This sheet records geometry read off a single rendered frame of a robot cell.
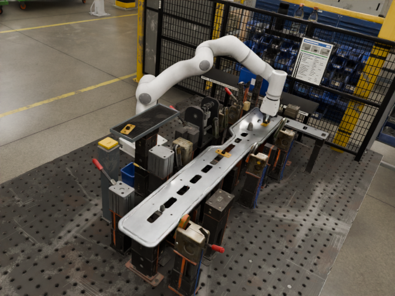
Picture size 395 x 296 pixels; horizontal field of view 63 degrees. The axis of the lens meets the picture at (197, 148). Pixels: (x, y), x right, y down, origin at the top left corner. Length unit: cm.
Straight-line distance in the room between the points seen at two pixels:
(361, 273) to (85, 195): 206
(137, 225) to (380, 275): 209
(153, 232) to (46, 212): 71
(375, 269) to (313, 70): 158
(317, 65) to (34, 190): 195
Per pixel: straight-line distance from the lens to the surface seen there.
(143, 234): 127
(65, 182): 197
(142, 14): 465
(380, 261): 304
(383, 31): 240
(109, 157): 144
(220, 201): 139
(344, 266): 283
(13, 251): 170
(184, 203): 139
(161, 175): 150
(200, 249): 121
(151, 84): 187
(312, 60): 246
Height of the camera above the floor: 196
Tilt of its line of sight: 34 degrees down
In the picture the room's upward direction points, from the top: 8 degrees clockwise
